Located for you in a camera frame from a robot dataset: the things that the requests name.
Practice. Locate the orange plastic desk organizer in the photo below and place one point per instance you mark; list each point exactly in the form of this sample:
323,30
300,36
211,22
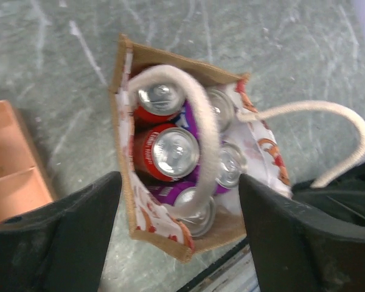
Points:
24,185

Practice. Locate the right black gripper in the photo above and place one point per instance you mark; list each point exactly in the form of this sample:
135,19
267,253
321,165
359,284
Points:
343,199

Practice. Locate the printed canvas burlap bag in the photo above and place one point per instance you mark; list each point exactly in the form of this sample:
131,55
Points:
186,217

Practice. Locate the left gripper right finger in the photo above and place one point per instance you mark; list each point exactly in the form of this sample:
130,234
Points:
297,247

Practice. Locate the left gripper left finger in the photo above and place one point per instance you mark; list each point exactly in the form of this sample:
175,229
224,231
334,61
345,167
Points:
61,246

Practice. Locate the red cola can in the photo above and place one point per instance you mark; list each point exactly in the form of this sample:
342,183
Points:
165,152
158,102

